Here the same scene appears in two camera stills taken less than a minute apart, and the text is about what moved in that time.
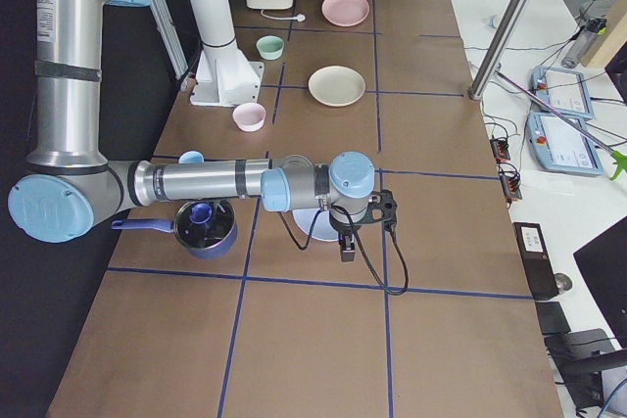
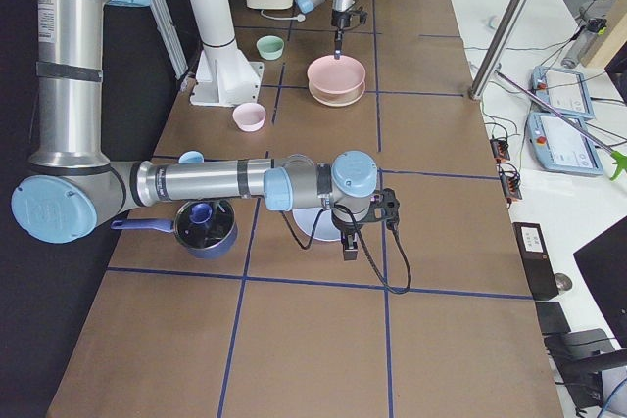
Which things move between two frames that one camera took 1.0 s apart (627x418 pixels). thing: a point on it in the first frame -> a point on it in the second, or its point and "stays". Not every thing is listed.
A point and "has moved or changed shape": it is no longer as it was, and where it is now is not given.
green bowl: x=270 y=47 stays
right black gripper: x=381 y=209 stays
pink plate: x=345 y=10 has moved or changed shape
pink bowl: x=249 y=116 stays
